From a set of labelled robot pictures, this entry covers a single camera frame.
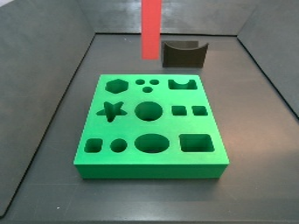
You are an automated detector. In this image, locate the black curved-top block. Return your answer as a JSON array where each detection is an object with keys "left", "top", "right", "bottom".
[{"left": 162, "top": 40, "right": 210, "bottom": 68}]

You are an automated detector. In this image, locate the green shape-sorter block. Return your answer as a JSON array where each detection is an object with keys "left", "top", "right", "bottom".
[{"left": 74, "top": 74, "right": 230, "bottom": 179}]

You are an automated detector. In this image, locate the red rectangular peg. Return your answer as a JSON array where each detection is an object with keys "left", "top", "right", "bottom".
[{"left": 142, "top": 0, "right": 163, "bottom": 60}]

